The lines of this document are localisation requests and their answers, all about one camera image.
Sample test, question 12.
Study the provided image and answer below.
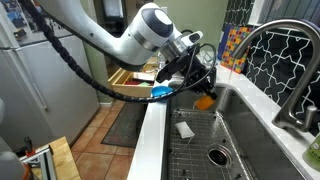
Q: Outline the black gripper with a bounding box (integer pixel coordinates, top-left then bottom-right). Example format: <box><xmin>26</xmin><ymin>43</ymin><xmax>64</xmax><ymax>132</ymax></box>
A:
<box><xmin>180</xmin><ymin>49</ymin><xmax>219</xmax><ymax>101</ymax></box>

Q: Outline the small orange plastic bowl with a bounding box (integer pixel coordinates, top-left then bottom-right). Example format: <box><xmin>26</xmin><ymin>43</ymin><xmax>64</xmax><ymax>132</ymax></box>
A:
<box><xmin>194</xmin><ymin>94</ymin><xmax>216</xmax><ymax>112</ymax></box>

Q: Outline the blue plastic bowl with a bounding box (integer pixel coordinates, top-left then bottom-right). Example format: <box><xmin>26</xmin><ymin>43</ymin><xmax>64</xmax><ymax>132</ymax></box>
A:
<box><xmin>150</xmin><ymin>85</ymin><xmax>175</xmax><ymax>102</ymax></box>

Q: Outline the round sink drain strainer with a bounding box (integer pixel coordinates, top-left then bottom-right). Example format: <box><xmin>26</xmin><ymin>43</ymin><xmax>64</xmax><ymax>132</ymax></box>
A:
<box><xmin>206</xmin><ymin>143</ymin><xmax>233</xmax><ymax>168</ymax></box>

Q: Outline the stainless steel sink basin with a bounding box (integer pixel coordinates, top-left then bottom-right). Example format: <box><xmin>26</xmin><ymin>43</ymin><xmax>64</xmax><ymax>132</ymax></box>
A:
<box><xmin>162</xmin><ymin>80</ymin><xmax>306</xmax><ymax>180</ymax></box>

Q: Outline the multicolour checkered board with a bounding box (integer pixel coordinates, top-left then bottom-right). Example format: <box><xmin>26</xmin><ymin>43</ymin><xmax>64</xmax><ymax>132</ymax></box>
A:
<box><xmin>220</xmin><ymin>26</ymin><xmax>254</xmax><ymax>75</ymax></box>

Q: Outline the blue container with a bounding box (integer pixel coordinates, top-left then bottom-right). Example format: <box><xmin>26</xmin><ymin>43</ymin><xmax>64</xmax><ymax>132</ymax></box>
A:
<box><xmin>217</xmin><ymin>23</ymin><xmax>234</xmax><ymax>61</ymax></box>

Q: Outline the open wooden drawer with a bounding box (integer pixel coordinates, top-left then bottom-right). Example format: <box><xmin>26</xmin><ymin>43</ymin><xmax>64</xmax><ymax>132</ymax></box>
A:
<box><xmin>108</xmin><ymin>55</ymin><xmax>160</xmax><ymax>102</ymax></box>

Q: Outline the brushed steel gooseneck faucet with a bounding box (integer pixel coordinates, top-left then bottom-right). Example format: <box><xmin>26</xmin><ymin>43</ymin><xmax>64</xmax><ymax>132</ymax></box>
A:
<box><xmin>229</xmin><ymin>18</ymin><xmax>320</xmax><ymax>133</ymax></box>

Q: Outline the dark floor mat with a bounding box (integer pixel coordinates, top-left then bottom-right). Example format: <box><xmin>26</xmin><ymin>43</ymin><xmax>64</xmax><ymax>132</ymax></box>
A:
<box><xmin>100</xmin><ymin>102</ymin><xmax>147</xmax><ymax>149</ymax></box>

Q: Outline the kitchen window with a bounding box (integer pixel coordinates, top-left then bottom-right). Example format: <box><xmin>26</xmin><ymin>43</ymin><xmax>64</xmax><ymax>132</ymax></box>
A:
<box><xmin>248</xmin><ymin>0</ymin><xmax>320</xmax><ymax>28</ymax></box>

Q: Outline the green soap bottle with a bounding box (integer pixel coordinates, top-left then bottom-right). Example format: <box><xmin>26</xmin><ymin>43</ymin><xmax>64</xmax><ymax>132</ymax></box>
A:
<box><xmin>302</xmin><ymin>123</ymin><xmax>320</xmax><ymax>173</ymax></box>

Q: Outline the light wooden board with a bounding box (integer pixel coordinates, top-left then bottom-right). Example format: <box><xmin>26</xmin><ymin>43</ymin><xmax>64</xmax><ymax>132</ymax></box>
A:
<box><xmin>31</xmin><ymin>135</ymin><xmax>82</xmax><ymax>180</ymax></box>

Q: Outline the grey refrigerator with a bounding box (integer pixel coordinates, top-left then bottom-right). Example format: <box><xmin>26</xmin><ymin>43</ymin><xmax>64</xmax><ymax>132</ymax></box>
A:
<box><xmin>0</xmin><ymin>0</ymin><xmax>102</xmax><ymax>152</ymax></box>

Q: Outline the blue photo print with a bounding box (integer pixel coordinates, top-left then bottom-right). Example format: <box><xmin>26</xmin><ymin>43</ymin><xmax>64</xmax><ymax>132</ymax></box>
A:
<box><xmin>0</xmin><ymin>0</ymin><xmax>28</xmax><ymax>30</ymax></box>

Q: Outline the metal wire dish rack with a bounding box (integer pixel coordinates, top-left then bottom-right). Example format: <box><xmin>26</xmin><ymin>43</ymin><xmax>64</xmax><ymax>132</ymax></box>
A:
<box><xmin>196</xmin><ymin>49</ymin><xmax>219</xmax><ymax>73</ymax></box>

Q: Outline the wire sink bottom grid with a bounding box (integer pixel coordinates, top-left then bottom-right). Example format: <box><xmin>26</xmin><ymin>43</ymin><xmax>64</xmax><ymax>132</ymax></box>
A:
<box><xmin>167</xmin><ymin>109</ymin><xmax>254</xmax><ymax>180</ymax></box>

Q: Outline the aluminium profile frame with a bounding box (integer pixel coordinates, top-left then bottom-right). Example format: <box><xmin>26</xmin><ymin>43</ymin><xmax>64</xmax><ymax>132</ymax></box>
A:
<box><xmin>19</xmin><ymin>144</ymin><xmax>58</xmax><ymax>180</ymax></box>

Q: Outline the red handled clamp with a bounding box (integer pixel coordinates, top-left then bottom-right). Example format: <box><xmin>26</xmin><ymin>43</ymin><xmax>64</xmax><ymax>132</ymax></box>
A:
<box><xmin>22</xmin><ymin>136</ymin><xmax>37</xmax><ymax>158</ymax></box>

